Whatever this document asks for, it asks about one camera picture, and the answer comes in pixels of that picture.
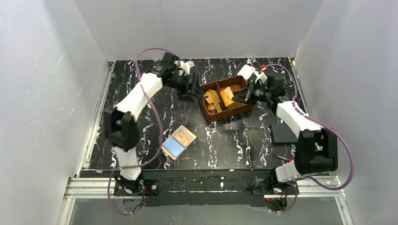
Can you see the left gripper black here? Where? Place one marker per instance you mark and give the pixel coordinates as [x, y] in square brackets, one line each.
[189, 86]

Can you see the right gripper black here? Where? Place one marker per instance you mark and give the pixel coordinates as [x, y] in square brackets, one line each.
[250, 93]

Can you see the gold credit card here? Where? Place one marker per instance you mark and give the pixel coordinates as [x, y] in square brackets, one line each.
[215, 96]

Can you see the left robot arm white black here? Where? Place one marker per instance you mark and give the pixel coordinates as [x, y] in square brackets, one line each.
[120, 121]

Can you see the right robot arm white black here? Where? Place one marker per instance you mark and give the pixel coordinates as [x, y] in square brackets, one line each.
[316, 149]

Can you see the white small box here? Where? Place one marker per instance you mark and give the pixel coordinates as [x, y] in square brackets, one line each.
[247, 72]

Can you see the black pad on table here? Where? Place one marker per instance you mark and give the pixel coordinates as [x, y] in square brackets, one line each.
[282, 134]

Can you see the red blue screwdriver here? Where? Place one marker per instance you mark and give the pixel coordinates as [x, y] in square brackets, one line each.
[283, 158]

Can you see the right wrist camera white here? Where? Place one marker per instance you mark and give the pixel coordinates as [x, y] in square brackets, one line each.
[258, 75]

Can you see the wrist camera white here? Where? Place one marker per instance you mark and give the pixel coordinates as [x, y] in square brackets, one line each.
[258, 75]
[186, 66]

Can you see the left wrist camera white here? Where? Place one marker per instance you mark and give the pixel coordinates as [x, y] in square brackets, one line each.
[186, 66]

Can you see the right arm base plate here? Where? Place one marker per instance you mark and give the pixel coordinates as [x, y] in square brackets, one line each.
[268, 187]

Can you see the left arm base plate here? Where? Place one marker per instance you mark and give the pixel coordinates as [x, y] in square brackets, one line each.
[137, 188]

